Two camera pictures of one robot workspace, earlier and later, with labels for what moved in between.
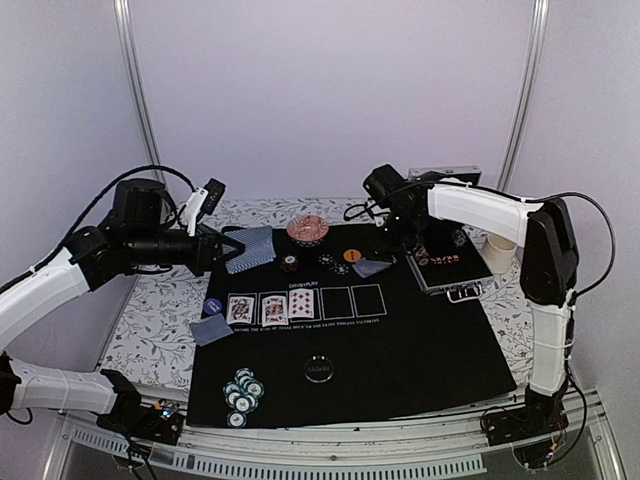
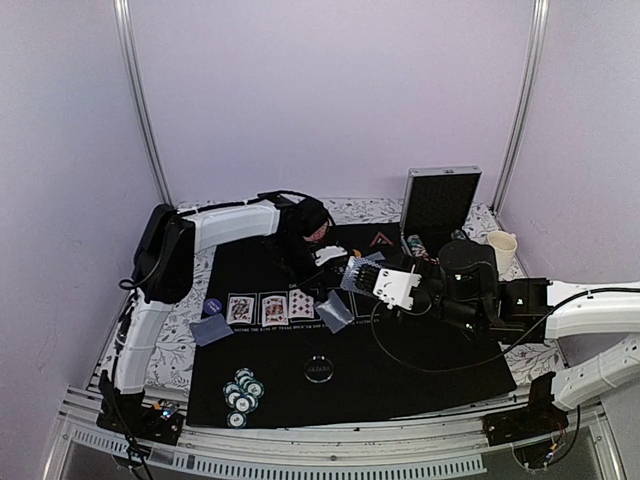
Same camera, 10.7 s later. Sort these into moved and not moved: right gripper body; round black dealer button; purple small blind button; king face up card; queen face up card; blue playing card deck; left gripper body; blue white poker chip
Moved: left gripper body; right gripper body; blue playing card deck
Not moved: round black dealer button; king face up card; blue white poker chip; purple small blind button; queen face up card
